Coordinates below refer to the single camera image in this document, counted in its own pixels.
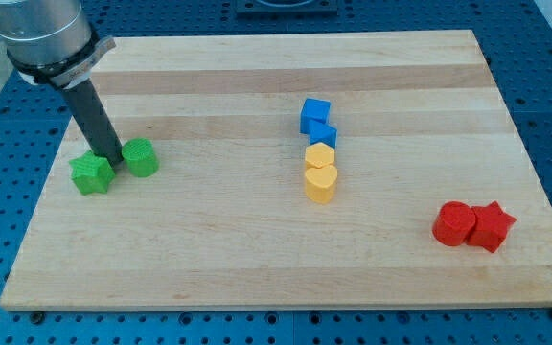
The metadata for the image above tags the green cylinder block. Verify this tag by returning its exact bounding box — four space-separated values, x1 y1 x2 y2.
122 138 159 177

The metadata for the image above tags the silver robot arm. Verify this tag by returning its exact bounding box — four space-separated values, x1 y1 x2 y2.
0 0 116 89

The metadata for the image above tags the green star block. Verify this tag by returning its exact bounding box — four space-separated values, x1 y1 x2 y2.
69 150 116 196

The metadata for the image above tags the red star block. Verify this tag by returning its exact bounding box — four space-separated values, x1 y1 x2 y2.
466 200 517 253

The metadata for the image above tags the yellow heart block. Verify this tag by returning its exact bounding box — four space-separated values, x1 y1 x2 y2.
304 165 338 204

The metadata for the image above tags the yellow hexagon block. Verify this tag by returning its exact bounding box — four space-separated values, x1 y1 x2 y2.
304 142 335 170

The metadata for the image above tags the blue triangle block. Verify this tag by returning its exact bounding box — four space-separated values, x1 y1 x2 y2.
308 120 337 149

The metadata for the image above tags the blue cube block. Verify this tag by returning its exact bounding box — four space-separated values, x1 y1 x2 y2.
300 98 331 134

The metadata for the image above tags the wooden board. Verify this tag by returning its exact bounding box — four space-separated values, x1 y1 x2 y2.
0 30 552 311

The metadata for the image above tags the dark mounting plate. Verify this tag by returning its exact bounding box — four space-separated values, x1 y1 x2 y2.
234 0 338 14

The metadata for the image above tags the red cylinder block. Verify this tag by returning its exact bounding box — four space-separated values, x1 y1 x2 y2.
432 201 476 246

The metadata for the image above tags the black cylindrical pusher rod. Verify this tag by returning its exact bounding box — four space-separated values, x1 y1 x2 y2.
61 79 123 166

